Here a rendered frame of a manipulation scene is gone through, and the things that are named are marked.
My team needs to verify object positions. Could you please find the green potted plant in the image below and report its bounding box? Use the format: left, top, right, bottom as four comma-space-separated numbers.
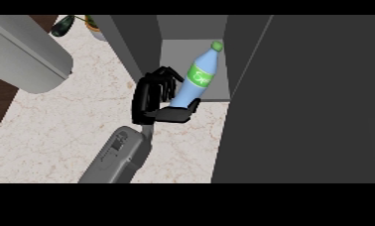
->
51, 14, 110, 43

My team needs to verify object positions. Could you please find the grey cabinet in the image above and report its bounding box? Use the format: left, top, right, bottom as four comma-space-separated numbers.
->
91, 14, 274, 103

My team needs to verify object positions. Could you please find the blue bottle with green label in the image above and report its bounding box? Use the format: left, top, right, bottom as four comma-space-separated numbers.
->
169, 40, 227, 109

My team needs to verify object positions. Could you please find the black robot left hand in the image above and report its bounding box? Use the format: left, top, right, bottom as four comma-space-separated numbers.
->
131, 65, 204, 127

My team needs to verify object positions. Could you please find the dark grey cabinet door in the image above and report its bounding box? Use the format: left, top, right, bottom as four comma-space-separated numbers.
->
210, 14, 375, 184

